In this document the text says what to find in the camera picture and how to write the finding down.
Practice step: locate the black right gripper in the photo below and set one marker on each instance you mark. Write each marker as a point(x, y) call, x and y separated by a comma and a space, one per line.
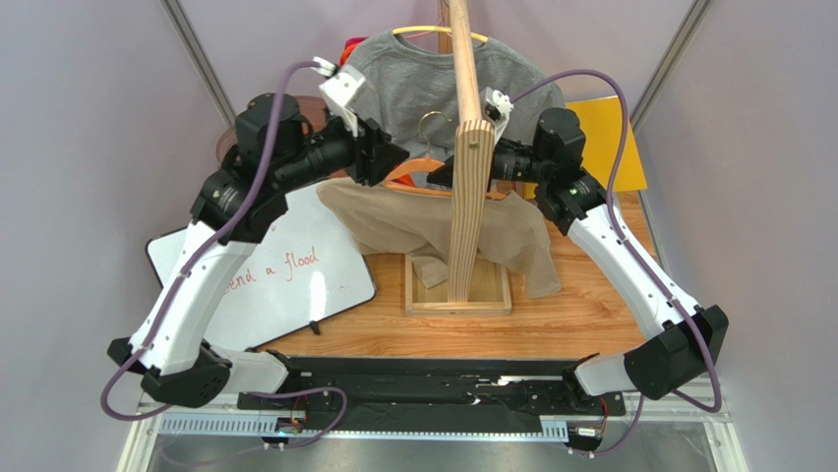
point(486, 168)

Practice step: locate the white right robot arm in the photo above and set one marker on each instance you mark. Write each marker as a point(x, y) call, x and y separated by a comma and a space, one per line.
point(682, 338)

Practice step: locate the grey t shirt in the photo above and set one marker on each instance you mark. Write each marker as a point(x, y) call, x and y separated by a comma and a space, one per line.
point(411, 91)

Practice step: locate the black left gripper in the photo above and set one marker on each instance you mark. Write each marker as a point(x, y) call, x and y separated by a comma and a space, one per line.
point(372, 160)

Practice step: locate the wooden clothes rack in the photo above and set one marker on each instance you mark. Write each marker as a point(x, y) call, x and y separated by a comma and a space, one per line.
point(474, 287)

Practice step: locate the orange cloth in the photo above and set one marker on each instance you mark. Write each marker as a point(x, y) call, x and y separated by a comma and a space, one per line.
point(345, 54)

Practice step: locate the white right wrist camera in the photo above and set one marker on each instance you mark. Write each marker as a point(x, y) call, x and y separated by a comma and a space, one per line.
point(497, 109)

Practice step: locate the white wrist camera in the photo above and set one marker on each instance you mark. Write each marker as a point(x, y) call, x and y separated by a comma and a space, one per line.
point(343, 92)
point(497, 109)

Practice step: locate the orange plastic hanger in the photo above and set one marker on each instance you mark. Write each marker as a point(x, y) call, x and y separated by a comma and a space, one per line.
point(474, 143)

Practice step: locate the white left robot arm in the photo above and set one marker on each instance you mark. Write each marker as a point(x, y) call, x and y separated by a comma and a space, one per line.
point(277, 151)

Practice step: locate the yellow plastic hanger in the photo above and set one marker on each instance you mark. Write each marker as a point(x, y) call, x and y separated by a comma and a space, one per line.
point(437, 29)

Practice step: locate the white board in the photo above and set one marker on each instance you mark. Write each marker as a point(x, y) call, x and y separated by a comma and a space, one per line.
point(307, 268)

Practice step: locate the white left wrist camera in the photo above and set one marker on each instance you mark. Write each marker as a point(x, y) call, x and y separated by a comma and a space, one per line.
point(343, 92)

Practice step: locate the clear pink plastic bowl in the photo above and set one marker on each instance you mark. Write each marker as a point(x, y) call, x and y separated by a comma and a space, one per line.
point(312, 107)

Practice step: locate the pink cloth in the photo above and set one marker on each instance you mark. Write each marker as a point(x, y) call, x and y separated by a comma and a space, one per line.
point(352, 42)

